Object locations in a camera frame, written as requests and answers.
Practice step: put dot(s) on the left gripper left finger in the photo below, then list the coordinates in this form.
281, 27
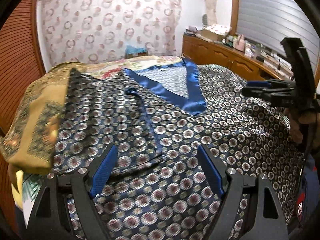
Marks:
50, 218

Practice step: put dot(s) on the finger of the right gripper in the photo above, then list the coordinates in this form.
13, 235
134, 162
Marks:
261, 84
258, 92

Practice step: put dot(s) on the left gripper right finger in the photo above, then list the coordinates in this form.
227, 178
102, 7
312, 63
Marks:
264, 220

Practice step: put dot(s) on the navy patterned silk shirt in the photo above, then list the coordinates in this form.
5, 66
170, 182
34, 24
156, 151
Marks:
157, 118

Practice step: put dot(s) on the right hand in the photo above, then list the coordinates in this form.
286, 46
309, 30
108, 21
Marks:
297, 121

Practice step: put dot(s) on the yellow pillow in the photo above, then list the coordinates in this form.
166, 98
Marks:
17, 189

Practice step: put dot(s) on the palm leaf bed sheet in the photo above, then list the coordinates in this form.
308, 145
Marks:
31, 185

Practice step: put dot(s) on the pink kettle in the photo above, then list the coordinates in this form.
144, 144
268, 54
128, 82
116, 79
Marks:
239, 43

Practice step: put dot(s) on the long wooden sideboard cabinet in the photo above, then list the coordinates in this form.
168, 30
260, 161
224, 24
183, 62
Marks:
202, 52

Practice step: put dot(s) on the cardboard box with cloth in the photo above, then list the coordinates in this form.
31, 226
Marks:
215, 32

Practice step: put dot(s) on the grey window roller blind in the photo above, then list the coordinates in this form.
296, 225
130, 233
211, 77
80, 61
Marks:
269, 21

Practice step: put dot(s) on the folded mustard patterned cloth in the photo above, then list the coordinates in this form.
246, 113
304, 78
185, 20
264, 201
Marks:
29, 143

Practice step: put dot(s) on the floral bed blanket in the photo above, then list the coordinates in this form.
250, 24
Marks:
109, 69

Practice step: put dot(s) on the brown louvered wardrobe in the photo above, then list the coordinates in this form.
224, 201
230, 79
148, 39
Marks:
21, 61

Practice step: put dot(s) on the pink ring patterned curtain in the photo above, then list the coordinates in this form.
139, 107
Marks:
96, 31

